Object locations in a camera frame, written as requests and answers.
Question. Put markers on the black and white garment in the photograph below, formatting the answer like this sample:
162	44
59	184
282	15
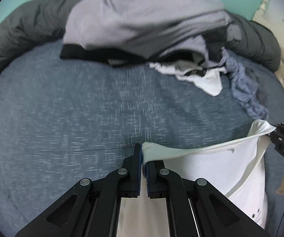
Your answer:
208	80

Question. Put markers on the grey shirt pile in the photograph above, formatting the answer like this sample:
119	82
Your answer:
117	32

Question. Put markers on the blue-grey crumpled garment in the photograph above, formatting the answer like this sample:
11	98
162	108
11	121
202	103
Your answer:
245	88

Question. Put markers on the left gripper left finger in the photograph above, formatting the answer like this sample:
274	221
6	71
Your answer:
90	208

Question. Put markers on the dark grey rolled duvet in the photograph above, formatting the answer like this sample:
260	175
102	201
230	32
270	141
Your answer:
40	21

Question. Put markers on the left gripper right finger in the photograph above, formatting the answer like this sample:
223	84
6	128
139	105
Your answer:
197	208

